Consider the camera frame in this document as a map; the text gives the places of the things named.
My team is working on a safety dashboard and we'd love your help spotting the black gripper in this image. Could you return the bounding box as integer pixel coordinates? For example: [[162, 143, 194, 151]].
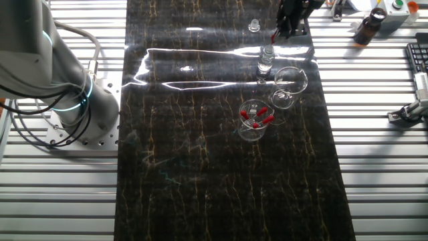
[[276, 0, 326, 38]]

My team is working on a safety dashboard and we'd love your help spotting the clear glass bottle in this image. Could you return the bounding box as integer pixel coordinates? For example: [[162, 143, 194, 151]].
[[256, 45, 276, 83]]

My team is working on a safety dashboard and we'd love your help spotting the large glass beaker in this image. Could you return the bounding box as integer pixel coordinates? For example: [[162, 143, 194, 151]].
[[269, 66, 308, 110]]

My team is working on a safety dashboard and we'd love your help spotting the brown glass bottle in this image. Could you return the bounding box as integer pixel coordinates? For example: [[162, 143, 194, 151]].
[[353, 7, 388, 46]]

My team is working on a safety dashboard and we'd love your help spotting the grey button box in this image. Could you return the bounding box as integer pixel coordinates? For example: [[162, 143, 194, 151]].
[[377, 0, 412, 33]]

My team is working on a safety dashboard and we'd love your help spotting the small glass beaker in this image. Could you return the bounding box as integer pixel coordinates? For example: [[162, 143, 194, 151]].
[[237, 98, 276, 142]]

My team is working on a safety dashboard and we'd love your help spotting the black keyboard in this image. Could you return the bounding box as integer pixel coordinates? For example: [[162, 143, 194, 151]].
[[405, 32, 428, 74]]

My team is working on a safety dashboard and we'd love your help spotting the grey metal clamp tool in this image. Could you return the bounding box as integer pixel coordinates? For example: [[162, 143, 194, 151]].
[[387, 98, 428, 124]]

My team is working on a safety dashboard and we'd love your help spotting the black marble mat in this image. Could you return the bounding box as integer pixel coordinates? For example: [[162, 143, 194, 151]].
[[113, 0, 357, 241]]

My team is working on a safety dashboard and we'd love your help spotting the silver camera with black cable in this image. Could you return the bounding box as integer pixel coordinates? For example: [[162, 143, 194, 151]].
[[330, 0, 346, 21]]

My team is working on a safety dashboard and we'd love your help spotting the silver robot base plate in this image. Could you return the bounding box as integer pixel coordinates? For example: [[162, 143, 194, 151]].
[[45, 72, 121, 150]]

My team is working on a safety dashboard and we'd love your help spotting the grey cable with metal connector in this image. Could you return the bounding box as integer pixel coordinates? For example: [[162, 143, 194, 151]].
[[55, 21, 101, 81]]

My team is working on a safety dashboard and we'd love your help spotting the black base cable loop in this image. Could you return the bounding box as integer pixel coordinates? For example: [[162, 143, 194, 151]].
[[0, 83, 92, 150]]

